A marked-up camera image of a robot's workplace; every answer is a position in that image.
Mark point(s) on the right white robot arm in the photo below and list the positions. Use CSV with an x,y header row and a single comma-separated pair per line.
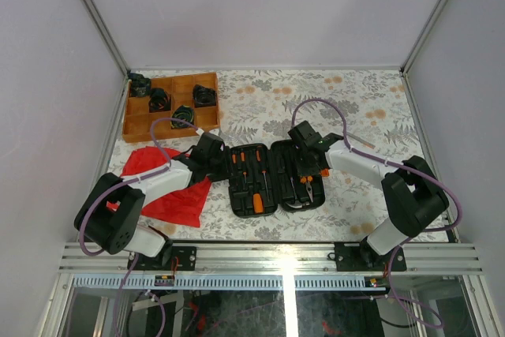
x,y
413,202

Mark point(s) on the right aluminium corner post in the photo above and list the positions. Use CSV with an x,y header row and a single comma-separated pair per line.
x,y
423,36

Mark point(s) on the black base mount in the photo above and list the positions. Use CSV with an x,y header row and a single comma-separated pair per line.
x,y
175,259
359,256

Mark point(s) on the rolled black tape right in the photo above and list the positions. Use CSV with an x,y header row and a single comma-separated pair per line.
x,y
203,96

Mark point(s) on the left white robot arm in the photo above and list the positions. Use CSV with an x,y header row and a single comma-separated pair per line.
x,y
109,219

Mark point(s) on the black orange grip screwdriver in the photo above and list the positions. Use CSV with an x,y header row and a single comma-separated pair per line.
x,y
263,168

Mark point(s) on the orange handle pliers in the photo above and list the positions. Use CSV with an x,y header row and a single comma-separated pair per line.
x,y
307,182

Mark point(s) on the wooden compartment tray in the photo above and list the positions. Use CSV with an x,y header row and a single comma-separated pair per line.
x,y
171,107

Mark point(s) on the white slotted cable duct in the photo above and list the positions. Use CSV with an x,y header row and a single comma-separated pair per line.
x,y
228,282

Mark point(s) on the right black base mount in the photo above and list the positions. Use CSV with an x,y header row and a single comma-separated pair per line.
x,y
359,256

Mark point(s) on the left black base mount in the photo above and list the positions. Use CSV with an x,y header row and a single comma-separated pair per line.
x,y
175,259

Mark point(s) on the aluminium corner post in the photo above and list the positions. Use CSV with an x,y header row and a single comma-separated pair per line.
x,y
423,36
105,35

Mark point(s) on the black plastic tool case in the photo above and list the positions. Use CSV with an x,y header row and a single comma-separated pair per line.
x,y
280,162

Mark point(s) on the small metal rod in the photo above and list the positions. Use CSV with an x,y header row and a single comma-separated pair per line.
x,y
359,139

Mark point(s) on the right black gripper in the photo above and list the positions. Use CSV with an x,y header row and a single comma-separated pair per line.
x,y
301,171

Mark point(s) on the rolled black yellow tape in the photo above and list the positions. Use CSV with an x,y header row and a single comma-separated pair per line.
x,y
183,117

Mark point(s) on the aluminium front rail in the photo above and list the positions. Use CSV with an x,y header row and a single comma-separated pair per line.
x,y
231,258

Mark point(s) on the rolled black tape left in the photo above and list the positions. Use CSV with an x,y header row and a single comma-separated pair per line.
x,y
159,100

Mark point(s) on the small precision screwdriver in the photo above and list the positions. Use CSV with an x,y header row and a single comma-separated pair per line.
x,y
234,165

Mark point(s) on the rolled tape in corner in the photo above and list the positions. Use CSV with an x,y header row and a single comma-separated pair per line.
x,y
139,85

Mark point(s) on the large orange handle screwdriver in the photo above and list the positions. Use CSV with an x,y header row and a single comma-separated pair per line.
x,y
258,206

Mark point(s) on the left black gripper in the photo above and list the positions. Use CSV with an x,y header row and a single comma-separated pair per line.
x,y
225,154

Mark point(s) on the left aluminium corner post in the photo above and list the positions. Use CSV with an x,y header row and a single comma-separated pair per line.
x,y
105,35

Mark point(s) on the small hammer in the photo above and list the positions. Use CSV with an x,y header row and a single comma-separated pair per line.
x,y
296,204

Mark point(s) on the red cloth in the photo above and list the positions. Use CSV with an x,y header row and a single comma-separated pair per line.
x,y
182,207

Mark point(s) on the thin screwdriver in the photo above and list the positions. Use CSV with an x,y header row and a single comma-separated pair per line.
x,y
244,167

